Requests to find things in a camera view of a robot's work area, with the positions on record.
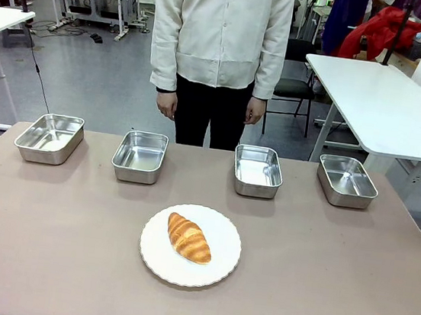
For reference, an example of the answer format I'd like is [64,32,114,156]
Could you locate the golden brown croissant bread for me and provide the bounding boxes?
[162,211,217,267]

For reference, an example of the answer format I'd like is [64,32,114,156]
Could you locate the person's left forearm cream sleeve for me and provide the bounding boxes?
[251,36,290,103]

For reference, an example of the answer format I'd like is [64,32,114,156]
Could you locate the person's right forearm cream sleeve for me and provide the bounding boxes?
[145,23,184,92]

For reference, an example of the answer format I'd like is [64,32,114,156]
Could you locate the rectangular stainless steel container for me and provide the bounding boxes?
[108,127,170,187]
[229,142,288,201]
[313,153,383,212]

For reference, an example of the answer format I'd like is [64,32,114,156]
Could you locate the steel container with angled stance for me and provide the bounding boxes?
[11,108,87,169]

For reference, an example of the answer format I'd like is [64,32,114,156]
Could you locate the person's right hand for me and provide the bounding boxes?
[154,90,180,121]

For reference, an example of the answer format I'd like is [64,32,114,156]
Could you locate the person's left hand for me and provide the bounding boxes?
[243,95,268,127]

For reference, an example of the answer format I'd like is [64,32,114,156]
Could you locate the small white side table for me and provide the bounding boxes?
[0,6,37,124]

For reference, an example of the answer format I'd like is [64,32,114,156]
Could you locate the large white side table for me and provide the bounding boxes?
[292,53,421,186]

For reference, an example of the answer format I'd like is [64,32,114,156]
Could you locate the black pole with table clamp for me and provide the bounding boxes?
[381,0,415,69]

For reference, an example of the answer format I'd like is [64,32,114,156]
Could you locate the red jacket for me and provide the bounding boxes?
[337,0,421,68]

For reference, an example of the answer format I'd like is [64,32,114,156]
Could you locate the blue purple garment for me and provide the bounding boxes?
[319,0,375,61]

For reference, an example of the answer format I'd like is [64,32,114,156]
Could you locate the black folding chair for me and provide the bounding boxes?
[261,36,322,140]

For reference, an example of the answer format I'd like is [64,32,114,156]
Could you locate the cream button-up shirt torso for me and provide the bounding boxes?
[142,0,297,106]

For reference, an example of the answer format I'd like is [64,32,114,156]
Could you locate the black trousers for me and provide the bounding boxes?
[167,71,256,153]

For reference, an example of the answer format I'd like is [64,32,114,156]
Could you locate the white scalloped round plate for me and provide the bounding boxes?
[135,198,247,294]

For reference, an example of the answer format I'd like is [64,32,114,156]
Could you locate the thin black cable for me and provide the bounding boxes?
[15,23,61,114]

